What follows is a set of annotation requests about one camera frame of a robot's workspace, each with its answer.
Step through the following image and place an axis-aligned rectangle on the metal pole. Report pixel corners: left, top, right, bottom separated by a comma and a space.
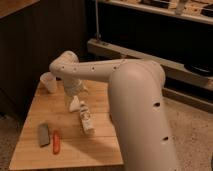
95, 0, 101, 41

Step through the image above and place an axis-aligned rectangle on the upper bench with clutter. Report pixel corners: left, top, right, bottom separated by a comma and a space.
98, 0, 213, 25

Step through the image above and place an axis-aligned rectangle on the white rectangular block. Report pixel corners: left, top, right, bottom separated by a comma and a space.
69, 96, 80, 112

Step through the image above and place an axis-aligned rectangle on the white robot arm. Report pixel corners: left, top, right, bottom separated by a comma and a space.
49, 51, 181, 171

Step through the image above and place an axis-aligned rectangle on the wooden folding table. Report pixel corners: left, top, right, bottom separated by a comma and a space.
9, 81, 123, 171

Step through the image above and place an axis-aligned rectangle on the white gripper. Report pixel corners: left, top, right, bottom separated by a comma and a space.
63, 79, 89, 108

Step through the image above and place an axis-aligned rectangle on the grey sponge block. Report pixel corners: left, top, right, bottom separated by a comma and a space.
38, 123, 50, 147

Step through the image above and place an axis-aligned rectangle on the dark wooden cabinet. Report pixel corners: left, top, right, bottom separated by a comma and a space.
0, 0, 87, 117

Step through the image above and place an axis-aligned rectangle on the translucent plastic cup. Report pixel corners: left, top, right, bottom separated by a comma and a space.
40, 72, 57, 93

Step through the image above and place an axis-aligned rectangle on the white labelled bottle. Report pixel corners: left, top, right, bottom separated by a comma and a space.
80, 101, 95, 136

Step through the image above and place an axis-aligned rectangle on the wooden shelf rail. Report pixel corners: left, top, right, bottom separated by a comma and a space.
87, 39, 213, 113

